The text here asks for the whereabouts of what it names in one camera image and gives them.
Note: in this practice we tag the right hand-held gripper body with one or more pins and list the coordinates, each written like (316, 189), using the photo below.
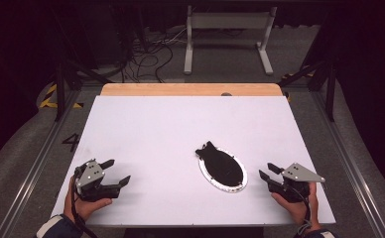
(299, 173)

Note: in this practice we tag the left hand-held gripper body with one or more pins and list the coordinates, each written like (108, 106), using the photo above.
(89, 177)

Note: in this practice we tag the person's sleeve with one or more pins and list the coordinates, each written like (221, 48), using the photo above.
(60, 228)
(319, 233)

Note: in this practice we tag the person's left sleeve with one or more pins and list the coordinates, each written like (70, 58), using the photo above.
(60, 228)

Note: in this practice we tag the wooden table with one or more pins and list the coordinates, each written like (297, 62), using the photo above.
(180, 89)

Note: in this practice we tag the white table board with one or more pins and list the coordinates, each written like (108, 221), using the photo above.
(167, 132)

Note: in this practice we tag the person's right sleeve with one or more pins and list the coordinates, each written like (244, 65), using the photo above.
(319, 233)

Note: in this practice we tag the yellow and black floor tape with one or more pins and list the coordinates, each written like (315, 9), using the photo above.
(48, 104)

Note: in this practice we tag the person's left hand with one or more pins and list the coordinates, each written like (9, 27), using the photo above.
(81, 208)

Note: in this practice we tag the black cloth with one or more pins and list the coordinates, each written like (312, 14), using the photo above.
(222, 167)

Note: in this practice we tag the oval silver-rimmed plate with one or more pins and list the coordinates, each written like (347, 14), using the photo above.
(227, 189)

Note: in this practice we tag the black metal stand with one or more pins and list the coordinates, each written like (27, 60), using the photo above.
(60, 92)
(330, 92)

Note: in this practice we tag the white metal table frame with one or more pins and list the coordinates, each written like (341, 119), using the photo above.
(188, 49)

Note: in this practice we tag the aluminium floor rail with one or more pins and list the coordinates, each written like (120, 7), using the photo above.
(352, 172)
(31, 175)

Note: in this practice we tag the person's right hand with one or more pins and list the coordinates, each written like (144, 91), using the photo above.
(301, 211)

